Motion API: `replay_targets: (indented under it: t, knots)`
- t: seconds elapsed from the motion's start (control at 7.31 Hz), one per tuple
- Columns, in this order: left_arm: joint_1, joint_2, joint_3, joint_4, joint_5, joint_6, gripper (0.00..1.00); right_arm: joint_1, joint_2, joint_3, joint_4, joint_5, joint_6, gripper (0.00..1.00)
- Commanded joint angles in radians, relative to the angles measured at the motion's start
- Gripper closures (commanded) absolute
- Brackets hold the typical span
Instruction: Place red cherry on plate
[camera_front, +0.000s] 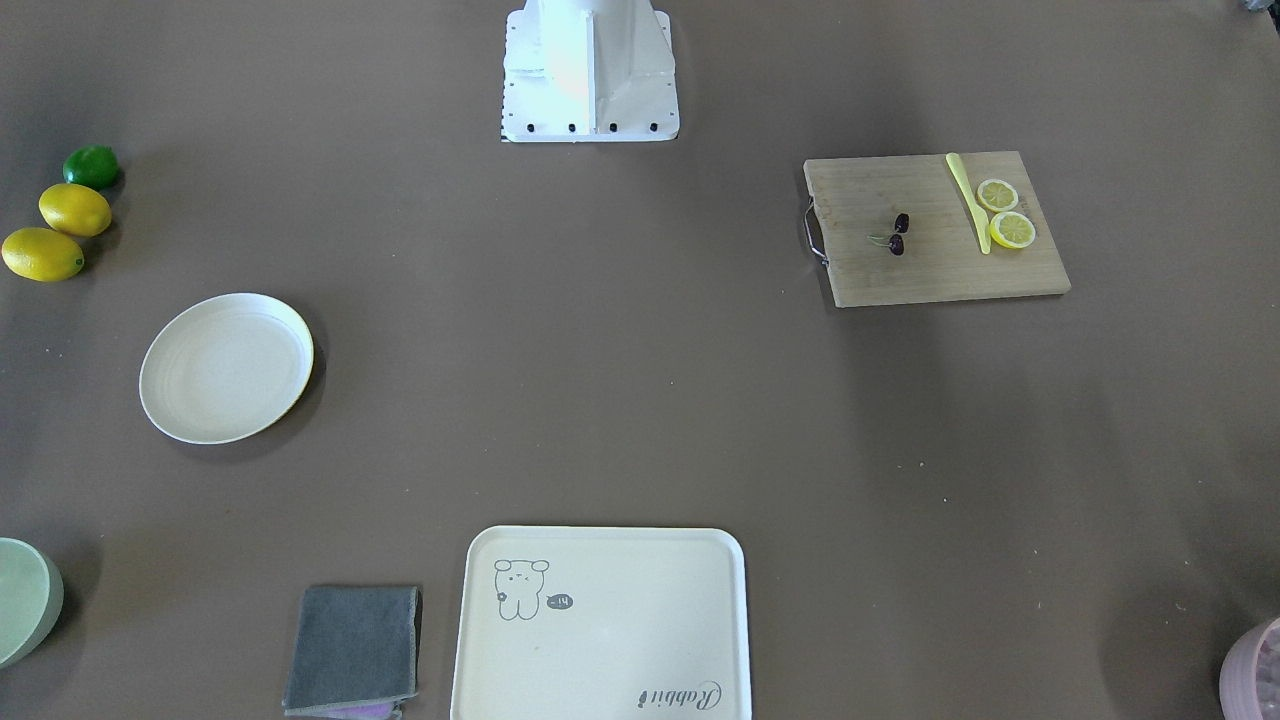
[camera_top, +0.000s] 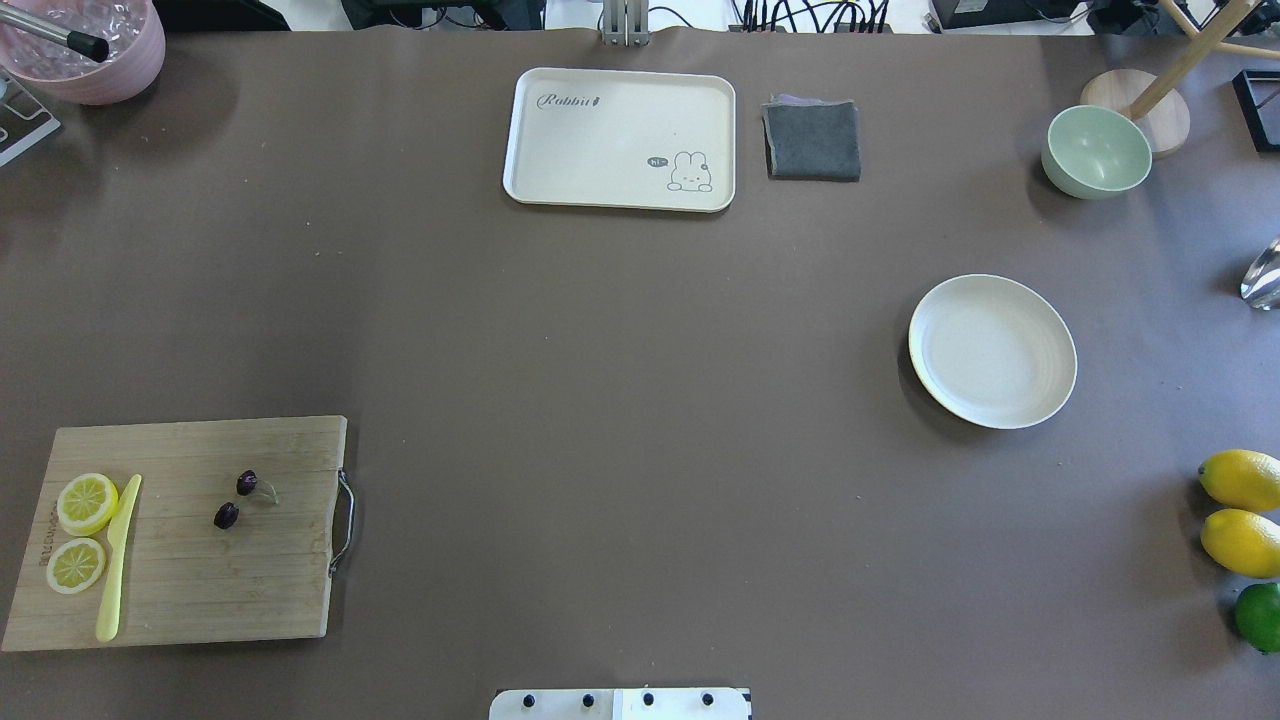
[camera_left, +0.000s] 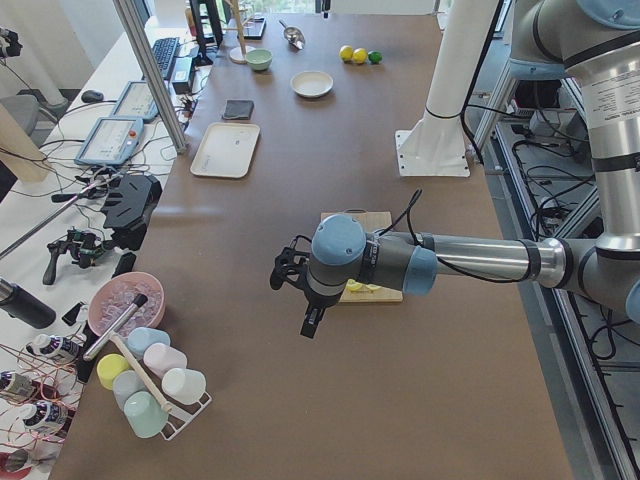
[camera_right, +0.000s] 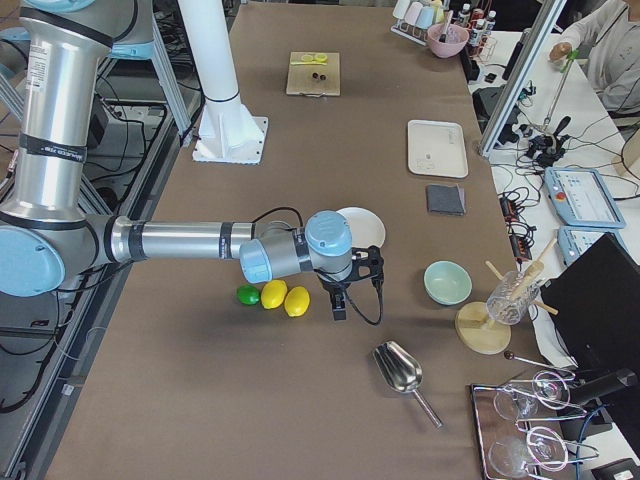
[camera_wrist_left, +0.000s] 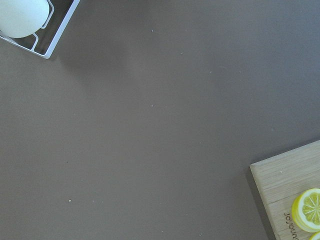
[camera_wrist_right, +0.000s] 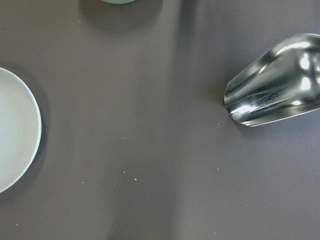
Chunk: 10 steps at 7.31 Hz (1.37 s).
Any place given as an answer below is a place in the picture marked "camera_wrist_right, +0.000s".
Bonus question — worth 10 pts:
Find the mint green bowl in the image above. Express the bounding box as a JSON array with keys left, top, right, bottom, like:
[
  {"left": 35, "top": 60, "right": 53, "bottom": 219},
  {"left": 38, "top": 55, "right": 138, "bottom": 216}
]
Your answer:
[{"left": 102, "top": 0, "right": 135, "bottom": 5}]

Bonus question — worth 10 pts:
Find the silver metal scoop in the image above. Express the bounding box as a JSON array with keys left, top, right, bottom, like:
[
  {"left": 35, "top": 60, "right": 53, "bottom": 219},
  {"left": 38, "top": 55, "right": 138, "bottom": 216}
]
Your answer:
[{"left": 223, "top": 33, "right": 320, "bottom": 127}]

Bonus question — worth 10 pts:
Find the white round plate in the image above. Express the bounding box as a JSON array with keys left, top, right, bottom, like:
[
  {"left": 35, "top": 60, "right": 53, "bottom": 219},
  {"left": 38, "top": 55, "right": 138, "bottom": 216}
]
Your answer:
[{"left": 0, "top": 68, "right": 42, "bottom": 192}]

